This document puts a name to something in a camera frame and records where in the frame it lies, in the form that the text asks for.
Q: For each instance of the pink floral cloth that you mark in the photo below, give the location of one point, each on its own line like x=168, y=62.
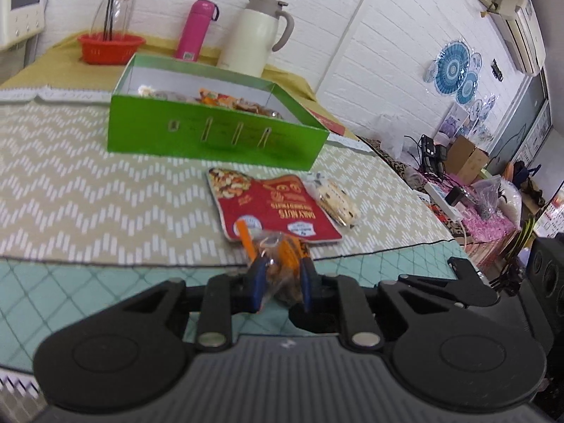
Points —
x=489, y=231

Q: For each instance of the cream thermos jug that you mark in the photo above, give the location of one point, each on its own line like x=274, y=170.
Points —
x=251, y=39

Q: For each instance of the clear glass pitcher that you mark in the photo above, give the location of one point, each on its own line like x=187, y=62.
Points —
x=121, y=6

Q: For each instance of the red flat box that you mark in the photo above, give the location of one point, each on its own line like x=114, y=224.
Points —
x=328, y=121

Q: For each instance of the black sticks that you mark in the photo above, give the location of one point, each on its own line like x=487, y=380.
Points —
x=110, y=4

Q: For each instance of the white power strip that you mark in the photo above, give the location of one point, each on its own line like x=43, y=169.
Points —
x=443, y=200

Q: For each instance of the white plastic bag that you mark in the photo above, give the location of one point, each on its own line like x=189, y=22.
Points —
x=511, y=202

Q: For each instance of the pink thermos bottle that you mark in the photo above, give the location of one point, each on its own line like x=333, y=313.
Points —
x=196, y=31

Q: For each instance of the beige chevron mat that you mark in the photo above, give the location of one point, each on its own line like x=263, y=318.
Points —
x=88, y=194

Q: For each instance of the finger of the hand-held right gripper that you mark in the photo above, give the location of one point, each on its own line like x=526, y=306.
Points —
x=478, y=286
x=432, y=285

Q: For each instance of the clear cracker packet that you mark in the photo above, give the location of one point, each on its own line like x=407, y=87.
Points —
x=335, y=200

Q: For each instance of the clear plastic bag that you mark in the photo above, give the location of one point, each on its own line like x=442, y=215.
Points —
x=390, y=134

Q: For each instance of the brown cardboard box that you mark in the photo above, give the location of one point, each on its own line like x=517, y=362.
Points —
x=467, y=158

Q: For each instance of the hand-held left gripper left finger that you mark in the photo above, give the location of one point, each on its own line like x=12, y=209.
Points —
x=258, y=284

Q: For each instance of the small clear orange snack packet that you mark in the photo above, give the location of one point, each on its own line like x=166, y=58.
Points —
x=282, y=264

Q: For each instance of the green cardboard box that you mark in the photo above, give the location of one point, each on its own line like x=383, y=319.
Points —
x=198, y=136

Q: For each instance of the grey plastic bag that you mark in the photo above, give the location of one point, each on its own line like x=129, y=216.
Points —
x=487, y=196

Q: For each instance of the red plastic basket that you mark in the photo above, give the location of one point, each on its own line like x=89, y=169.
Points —
x=110, y=48

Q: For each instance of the large blue patterned wall plate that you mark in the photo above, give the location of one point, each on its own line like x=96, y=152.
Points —
x=451, y=68

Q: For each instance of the white wall control panel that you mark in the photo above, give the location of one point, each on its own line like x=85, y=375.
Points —
x=20, y=4

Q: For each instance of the red nuts packet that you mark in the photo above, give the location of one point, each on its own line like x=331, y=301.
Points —
x=273, y=205

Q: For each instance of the teal quilted cloth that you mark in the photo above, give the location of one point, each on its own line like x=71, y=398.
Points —
x=88, y=291

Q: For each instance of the small blue patterned wall plate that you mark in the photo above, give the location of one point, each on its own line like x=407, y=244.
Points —
x=467, y=88

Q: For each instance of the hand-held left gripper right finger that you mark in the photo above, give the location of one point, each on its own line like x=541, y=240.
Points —
x=307, y=286

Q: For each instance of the white air conditioner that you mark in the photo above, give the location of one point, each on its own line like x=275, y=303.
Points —
x=520, y=26

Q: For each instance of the yellow tablecloth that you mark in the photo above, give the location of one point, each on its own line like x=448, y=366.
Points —
x=57, y=75

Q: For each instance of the wall poster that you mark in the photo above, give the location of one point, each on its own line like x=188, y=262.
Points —
x=456, y=123

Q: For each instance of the black electronic gadget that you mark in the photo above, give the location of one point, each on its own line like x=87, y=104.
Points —
x=432, y=150

